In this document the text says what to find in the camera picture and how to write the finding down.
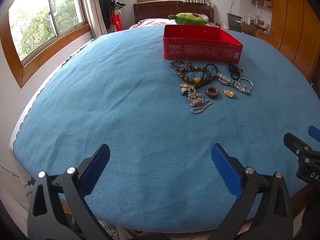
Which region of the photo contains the silver bangle ring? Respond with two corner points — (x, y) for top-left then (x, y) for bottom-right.
(237, 77), (254, 91)

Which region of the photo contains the gold pendant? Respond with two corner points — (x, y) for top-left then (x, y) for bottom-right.
(222, 89), (235, 98)

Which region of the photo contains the black bead necklace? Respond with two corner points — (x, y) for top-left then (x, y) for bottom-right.
(227, 62), (244, 80)

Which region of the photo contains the silver metal watch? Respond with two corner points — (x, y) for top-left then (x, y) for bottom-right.
(215, 72), (254, 94)

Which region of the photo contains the red-brown jade ring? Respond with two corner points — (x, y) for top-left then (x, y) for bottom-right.
(205, 86), (220, 99)

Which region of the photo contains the silver chain necklace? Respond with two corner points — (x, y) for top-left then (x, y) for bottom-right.
(187, 91), (213, 114)

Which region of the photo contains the brown wooden bead bracelet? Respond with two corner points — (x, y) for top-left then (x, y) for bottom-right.
(177, 65), (213, 85)

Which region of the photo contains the colourful bead bracelet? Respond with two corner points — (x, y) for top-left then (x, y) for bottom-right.
(170, 58), (193, 72)

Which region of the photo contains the black cord gold charm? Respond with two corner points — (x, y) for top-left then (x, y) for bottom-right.
(177, 63), (218, 96)

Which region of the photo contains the wooden wardrobe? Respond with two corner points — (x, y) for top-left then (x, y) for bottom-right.
(267, 0), (320, 81)

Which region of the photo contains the wooden desk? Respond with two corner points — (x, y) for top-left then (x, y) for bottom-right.
(242, 22), (268, 42)

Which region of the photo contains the blue bed cover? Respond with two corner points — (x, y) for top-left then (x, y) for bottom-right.
(13, 25), (319, 233)

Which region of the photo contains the black office chair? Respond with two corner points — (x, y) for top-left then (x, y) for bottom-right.
(227, 13), (243, 33)

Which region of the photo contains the red tin box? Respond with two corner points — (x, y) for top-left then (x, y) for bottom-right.
(163, 25), (243, 64)

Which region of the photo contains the green avocado plush toy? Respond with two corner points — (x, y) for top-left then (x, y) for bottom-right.
(168, 12), (206, 25)

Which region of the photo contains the dark wooden headboard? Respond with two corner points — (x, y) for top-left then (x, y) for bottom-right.
(133, 1), (214, 23)

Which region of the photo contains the left beige curtain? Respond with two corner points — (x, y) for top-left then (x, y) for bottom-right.
(84, 0), (107, 37)

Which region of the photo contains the coat rack with clothes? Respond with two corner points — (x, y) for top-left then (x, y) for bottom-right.
(98, 0), (126, 32)

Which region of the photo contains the large wooden frame window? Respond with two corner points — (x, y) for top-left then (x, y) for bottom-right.
(1, 0), (91, 87)

